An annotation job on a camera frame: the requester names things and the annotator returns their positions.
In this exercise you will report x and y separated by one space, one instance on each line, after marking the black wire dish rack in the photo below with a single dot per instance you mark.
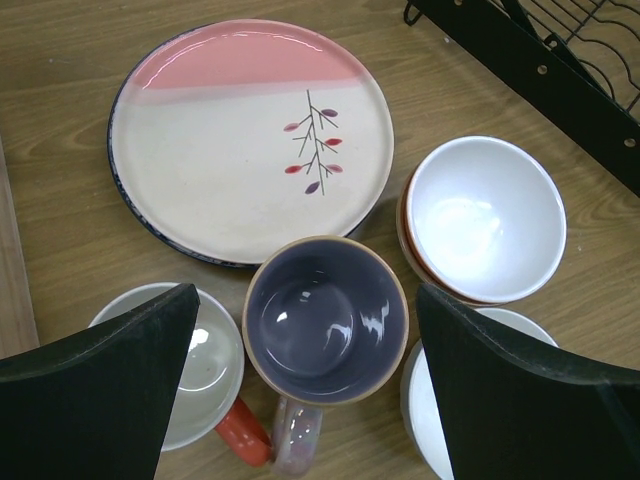
574 94

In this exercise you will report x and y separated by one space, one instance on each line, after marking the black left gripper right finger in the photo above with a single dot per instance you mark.
514 407

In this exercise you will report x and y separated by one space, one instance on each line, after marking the white orange bowl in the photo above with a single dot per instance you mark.
486 219

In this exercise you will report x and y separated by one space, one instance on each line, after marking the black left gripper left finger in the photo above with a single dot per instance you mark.
97 404

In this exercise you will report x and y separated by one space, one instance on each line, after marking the wooden clothes rack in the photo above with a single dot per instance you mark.
18 326

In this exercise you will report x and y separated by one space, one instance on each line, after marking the plain white bowl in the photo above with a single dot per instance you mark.
418 402

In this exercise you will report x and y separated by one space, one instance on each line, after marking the pink mug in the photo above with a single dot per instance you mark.
325 323

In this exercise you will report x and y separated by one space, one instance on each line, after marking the blue white floral plate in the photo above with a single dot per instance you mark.
112 165

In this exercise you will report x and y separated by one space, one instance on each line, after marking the pink white plate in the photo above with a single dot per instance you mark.
240 150

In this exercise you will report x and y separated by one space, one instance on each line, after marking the orange mug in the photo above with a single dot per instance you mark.
208 394

